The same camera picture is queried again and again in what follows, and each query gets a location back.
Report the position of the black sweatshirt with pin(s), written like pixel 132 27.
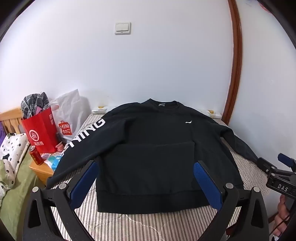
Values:
pixel 148 150

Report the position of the light blue box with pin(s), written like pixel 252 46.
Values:
pixel 55 162

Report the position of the red drink can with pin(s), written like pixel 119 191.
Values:
pixel 35 156

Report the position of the small pink white packet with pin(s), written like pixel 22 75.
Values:
pixel 46 156

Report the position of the small pink-lidded jar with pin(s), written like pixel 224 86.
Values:
pixel 60 147

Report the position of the green bedsheet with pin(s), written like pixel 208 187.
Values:
pixel 16 201

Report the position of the white yellow print pillow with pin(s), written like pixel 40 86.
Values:
pixel 99 110

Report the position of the purple cloth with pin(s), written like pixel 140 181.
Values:
pixel 2 132

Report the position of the wooden headboard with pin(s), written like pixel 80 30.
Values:
pixel 11 117

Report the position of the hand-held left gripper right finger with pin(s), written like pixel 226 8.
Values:
pixel 208 183

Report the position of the white plastic shopping bag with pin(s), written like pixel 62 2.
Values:
pixel 69 109

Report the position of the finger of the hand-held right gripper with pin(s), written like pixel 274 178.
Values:
pixel 266 165
pixel 286 159

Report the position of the person's right hand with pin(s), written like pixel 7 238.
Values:
pixel 281 215

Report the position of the white light switch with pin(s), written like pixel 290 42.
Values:
pixel 123 28

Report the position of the white spotted blanket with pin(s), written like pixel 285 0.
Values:
pixel 13 153

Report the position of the wooden nightstand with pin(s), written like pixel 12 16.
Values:
pixel 44 173

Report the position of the striped mattress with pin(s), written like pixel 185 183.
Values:
pixel 138 227

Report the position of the grey plaid clothing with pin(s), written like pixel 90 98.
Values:
pixel 34 104

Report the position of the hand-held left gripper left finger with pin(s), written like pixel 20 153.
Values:
pixel 84 183

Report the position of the brown wooden door frame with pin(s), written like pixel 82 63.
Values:
pixel 235 69

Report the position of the red paper bag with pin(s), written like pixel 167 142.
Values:
pixel 39 129

